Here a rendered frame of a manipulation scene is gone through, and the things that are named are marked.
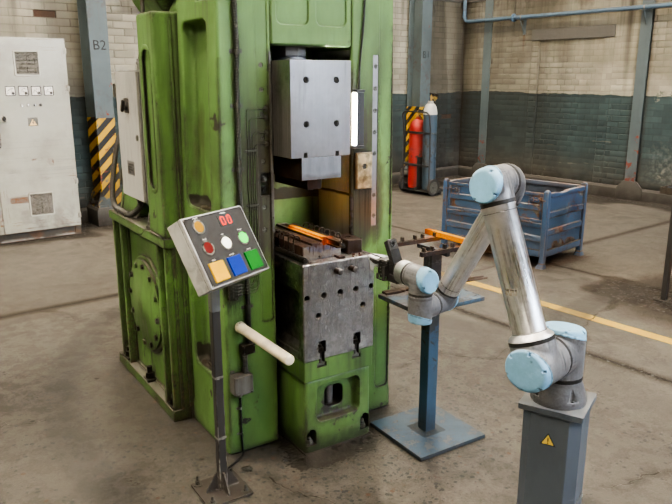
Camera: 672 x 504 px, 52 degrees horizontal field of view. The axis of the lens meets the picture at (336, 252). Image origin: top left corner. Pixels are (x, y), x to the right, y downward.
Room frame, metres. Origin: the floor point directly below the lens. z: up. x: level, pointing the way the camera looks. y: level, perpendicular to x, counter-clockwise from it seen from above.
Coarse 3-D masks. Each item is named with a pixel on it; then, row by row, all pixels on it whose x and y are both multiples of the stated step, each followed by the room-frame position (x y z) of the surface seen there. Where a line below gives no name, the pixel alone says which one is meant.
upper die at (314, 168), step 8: (280, 160) 3.03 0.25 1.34; (288, 160) 2.97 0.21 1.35; (296, 160) 2.92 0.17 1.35; (304, 160) 2.89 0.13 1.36; (312, 160) 2.91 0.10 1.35; (320, 160) 2.93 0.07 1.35; (328, 160) 2.95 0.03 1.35; (336, 160) 2.98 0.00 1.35; (280, 168) 3.04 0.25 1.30; (288, 168) 2.98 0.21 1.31; (296, 168) 2.92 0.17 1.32; (304, 168) 2.89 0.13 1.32; (312, 168) 2.91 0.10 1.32; (320, 168) 2.93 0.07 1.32; (328, 168) 2.95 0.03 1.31; (336, 168) 2.98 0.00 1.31; (288, 176) 2.98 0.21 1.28; (296, 176) 2.92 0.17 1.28; (304, 176) 2.89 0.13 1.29; (312, 176) 2.91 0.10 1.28; (320, 176) 2.93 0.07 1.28; (328, 176) 2.95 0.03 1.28; (336, 176) 2.98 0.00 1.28
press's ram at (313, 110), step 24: (288, 72) 2.86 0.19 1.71; (312, 72) 2.91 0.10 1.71; (336, 72) 2.98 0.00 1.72; (288, 96) 2.87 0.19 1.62; (312, 96) 2.91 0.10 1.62; (336, 96) 2.98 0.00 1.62; (288, 120) 2.87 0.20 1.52; (312, 120) 2.91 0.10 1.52; (336, 120) 2.98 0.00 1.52; (288, 144) 2.87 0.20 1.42; (312, 144) 2.91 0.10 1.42; (336, 144) 2.98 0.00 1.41
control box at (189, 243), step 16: (240, 208) 2.68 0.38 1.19; (176, 224) 2.41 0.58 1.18; (192, 224) 2.43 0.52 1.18; (208, 224) 2.50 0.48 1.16; (240, 224) 2.63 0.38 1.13; (176, 240) 2.42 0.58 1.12; (192, 240) 2.39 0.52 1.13; (208, 240) 2.45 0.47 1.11; (240, 240) 2.58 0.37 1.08; (256, 240) 2.65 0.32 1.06; (192, 256) 2.38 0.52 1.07; (208, 256) 2.41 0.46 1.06; (224, 256) 2.47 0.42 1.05; (192, 272) 2.38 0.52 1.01; (208, 272) 2.36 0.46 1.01; (256, 272) 2.55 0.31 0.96; (208, 288) 2.34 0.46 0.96
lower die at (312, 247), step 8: (296, 224) 3.30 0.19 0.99; (288, 232) 3.13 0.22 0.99; (296, 232) 3.12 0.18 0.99; (320, 232) 3.12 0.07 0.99; (280, 240) 3.05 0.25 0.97; (296, 240) 3.01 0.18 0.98; (304, 240) 2.97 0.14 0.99; (312, 240) 2.97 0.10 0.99; (320, 240) 2.94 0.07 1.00; (296, 248) 2.93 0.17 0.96; (304, 248) 2.89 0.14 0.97; (312, 248) 2.91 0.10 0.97; (320, 248) 2.93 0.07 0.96; (328, 248) 2.95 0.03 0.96; (336, 248) 2.98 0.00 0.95; (304, 256) 2.89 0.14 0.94; (312, 256) 2.91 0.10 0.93; (320, 256) 2.93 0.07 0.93; (328, 256) 2.95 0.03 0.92
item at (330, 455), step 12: (372, 432) 3.04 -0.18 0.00; (288, 444) 2.92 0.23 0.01; (348, 444) 2.92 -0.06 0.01; (360, 444) 2.93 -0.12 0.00; (372, 444) 2.93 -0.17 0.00; (300, 456) 2.82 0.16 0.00; (312, 456) 2.81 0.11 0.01; (324, 456) 2.82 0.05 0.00; (336, 456) 2.82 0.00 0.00; (348, 456) 2.82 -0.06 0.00; (300, 468) 2.72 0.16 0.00
